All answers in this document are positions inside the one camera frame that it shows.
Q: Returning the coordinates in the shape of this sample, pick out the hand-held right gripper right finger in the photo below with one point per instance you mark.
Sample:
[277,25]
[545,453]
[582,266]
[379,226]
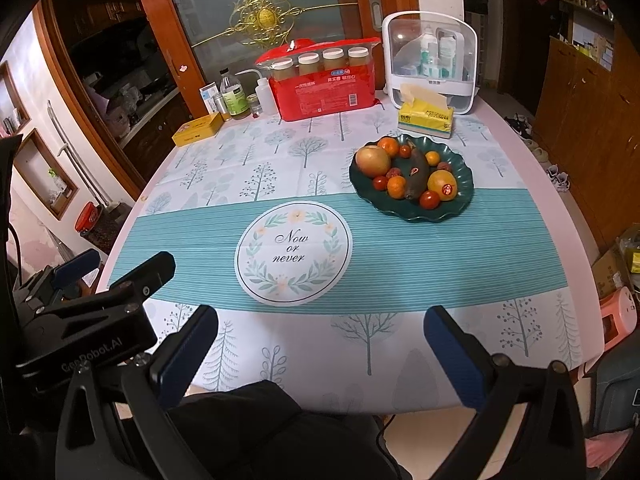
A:
[452,356]

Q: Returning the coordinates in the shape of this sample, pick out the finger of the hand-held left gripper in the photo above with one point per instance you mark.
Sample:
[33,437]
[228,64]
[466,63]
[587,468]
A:
[147,272]
[77,265]

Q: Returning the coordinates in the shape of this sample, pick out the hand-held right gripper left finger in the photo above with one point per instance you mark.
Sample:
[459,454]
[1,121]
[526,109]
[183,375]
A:
[182,356]

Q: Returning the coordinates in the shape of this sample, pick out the dark green scalloped plate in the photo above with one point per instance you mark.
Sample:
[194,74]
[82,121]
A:
[395,208]

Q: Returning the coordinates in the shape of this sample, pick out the red cherry tomato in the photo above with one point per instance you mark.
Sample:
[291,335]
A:
[381,182]
[429,199]
[403,151]

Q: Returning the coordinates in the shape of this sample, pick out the large yellow orange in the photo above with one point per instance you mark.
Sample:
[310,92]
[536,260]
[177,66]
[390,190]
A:
[440,182]

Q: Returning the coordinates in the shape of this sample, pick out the orange tangerine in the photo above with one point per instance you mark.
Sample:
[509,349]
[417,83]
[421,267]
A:
[389,146]
[397,187]

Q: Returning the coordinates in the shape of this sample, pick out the dark red lychee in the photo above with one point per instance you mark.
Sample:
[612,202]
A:
[394,174]
[446,166]

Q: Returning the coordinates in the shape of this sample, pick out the small yellow mandarin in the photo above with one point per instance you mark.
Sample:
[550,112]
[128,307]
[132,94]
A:
[431,158]

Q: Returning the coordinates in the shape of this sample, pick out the red apple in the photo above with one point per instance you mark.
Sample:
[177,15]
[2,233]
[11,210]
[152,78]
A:
[372,161]

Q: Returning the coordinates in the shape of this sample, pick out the kitchen counter cabinet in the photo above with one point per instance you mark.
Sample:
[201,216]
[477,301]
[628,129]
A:
[155,125]

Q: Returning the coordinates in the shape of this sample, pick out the yellow flat box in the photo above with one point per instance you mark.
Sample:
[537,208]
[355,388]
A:
[197,130]

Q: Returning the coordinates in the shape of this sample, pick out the grey plastic object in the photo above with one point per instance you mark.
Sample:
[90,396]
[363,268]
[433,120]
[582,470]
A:
[615,385]

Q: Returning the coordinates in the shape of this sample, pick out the pink plastic stool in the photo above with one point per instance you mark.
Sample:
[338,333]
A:
[620,310]

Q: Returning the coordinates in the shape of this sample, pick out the cardboard box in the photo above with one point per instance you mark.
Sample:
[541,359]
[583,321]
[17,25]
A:
[607,270]

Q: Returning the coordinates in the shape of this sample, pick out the pink cloth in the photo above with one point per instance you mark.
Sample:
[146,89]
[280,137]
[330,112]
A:
[615,447]

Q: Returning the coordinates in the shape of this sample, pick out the blue white carton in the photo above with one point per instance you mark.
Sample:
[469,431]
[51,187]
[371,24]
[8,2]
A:
[206,95]

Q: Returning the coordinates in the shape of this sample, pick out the glass bottle green label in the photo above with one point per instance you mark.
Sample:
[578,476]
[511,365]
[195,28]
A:
[235,100]

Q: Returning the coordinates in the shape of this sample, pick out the small glass jar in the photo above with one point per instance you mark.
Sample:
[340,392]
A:
[254,105]

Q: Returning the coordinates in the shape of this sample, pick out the yellow green packets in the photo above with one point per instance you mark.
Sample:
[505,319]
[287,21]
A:
[632,255]

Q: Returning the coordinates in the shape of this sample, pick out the white shoes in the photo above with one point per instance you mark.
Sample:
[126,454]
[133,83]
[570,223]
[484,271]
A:
[557,177]

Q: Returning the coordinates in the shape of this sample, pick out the white squeeze bottle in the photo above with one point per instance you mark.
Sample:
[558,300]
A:
[265,100]

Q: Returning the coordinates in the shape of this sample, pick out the beige slippers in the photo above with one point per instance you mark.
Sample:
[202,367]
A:
[537,152]

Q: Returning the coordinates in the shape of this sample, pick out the yellow tissue pack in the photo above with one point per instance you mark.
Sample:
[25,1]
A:
[425,120]

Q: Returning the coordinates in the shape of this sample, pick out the dark shoes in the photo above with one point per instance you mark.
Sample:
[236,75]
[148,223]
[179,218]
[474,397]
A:
[520,126]

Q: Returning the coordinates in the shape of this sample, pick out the red paper cup package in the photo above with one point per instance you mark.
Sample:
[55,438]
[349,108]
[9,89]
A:
[325,100]

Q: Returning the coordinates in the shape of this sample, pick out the wooden cabinet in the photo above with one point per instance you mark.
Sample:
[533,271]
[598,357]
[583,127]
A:
[575,110]

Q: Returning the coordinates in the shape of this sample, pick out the gold door ornament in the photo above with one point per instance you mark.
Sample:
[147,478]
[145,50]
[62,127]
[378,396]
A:
[265,17]

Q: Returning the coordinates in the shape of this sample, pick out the white cosmetics storage box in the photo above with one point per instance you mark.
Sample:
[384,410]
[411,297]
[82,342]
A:
[392,75]

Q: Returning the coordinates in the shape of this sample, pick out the white pump bottle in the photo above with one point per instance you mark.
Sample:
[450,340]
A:
[446,55]

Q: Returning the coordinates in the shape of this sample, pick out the white teal bottle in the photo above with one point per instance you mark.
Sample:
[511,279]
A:
[426,55]

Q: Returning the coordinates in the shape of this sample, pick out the row of small shelf items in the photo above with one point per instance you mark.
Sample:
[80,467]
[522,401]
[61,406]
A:
[585,0]

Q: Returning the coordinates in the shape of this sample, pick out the large wood-framed wall niche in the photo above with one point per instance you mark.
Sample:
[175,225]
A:
[45,175]

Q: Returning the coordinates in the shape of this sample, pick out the small wood-framed wall niche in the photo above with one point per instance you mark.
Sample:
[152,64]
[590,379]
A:
[12,100]

